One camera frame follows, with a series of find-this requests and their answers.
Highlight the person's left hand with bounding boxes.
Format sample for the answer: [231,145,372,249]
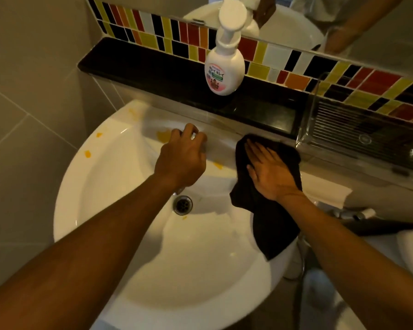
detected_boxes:
[154,123,208,190]

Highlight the person's right hand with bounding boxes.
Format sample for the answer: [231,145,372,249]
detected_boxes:
[244,139,302,202]

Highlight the black cleaning cloth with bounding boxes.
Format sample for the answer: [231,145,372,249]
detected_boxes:
[229,133,303,261]

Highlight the person's right forearm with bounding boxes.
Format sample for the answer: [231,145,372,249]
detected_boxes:
[278,190,413,330]

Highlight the person's left forearm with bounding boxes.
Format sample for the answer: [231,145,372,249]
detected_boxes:
[0,173,186,330]

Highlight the chrome sink drain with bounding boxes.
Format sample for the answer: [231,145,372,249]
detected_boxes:
[173,195,193,216]

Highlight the black stone ledge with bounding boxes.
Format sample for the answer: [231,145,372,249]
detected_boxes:
[77,37,413,176]

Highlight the white pump soap bottle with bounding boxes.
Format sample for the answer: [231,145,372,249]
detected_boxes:
[204,0,246,96]

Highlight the white ceramic sink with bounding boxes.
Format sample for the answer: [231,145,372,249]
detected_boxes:
[53,99,353,330]

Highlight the multicoloured mosaic tile strip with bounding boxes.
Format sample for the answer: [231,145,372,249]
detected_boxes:
[88,0,413,127]

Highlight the clear plastic ribbed tray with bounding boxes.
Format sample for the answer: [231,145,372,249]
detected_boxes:
[295,73,413,176]

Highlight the bidet sprayer head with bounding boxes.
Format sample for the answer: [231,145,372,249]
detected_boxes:
[330,207,377,222]

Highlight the bidet sprayer hose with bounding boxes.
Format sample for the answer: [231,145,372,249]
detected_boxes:
[283,234,312,330]

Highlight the wall mirror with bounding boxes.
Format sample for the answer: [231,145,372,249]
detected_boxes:
[85,0,413,83]

